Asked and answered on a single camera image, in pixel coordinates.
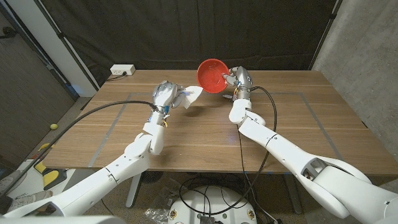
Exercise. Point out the black backdrop frame pole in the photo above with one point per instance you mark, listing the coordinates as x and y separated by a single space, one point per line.
325 34
63 39

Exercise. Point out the black backdrop curtain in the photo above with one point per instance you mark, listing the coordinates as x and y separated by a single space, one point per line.
186 31

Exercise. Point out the white table leg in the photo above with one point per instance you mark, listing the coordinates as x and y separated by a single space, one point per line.
134 189

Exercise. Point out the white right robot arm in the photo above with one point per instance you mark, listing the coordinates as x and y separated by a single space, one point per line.
280 146

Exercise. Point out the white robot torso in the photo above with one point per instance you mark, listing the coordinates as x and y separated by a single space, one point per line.
62 220

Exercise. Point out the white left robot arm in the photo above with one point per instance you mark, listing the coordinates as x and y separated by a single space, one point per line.
130 161

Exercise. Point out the white power strip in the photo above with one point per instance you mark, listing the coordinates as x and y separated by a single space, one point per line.
122 69

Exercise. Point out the red bowl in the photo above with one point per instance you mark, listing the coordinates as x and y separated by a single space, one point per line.
211 76

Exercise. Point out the white cloth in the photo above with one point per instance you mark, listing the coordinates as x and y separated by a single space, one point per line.
194 91

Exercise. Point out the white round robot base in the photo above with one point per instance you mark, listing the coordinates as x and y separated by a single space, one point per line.
192 211

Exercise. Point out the clear plastic bag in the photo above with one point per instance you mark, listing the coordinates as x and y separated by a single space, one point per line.
161 202

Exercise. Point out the black ribbed round object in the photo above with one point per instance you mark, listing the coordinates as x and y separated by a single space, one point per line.
152 176

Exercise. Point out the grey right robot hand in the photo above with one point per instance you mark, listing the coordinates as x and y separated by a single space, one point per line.
244 77

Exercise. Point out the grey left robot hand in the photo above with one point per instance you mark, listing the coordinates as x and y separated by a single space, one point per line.
164 91

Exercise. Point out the grey table leg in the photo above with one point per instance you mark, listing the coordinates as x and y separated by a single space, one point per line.
292 196

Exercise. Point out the yellow-green tennis ball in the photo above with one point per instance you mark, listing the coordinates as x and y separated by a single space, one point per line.
54 126

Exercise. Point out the grey tape outline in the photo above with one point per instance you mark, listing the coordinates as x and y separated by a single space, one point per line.
320 124

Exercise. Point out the white grey sneaker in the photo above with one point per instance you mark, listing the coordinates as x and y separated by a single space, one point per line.
12 180
31 196

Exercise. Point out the yellow and black tool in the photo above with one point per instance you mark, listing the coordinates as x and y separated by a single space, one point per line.
49 179

